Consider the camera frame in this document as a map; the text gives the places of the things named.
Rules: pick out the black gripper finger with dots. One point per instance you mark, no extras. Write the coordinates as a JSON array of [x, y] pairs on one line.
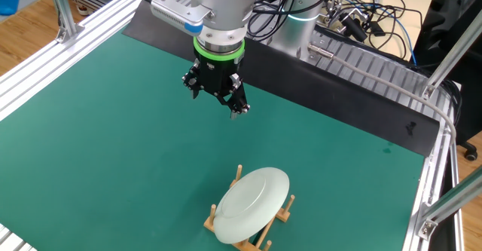
[[194, 81], [238, 102]]

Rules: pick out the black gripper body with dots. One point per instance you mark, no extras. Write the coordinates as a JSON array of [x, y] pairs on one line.
[[216, 74]]

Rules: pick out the pale green round dish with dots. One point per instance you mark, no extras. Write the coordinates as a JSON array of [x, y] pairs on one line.
[[248, 206]]

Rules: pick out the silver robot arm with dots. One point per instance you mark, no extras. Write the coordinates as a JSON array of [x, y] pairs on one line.
[[226, 2]]

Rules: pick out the wooden dish rack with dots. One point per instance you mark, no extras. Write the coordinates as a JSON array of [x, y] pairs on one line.
[[284, 215]]

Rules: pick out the black table mat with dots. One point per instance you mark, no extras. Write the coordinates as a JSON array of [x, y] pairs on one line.
[[339, 100]]

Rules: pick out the green table mat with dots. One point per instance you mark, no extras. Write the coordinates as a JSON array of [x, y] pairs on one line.
[[113, 149]]

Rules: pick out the light wooden desk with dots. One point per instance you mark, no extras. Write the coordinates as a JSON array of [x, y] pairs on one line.
[[425, 13]]

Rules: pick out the black office chair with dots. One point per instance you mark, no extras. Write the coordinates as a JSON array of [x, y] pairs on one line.
[[463, 92]]

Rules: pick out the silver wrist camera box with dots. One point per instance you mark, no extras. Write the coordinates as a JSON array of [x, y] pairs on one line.
[[169, 13]]

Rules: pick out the aluminium frame post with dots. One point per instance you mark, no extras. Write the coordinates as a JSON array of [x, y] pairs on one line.
[[452, 55], [452, 202], [62, 6]]

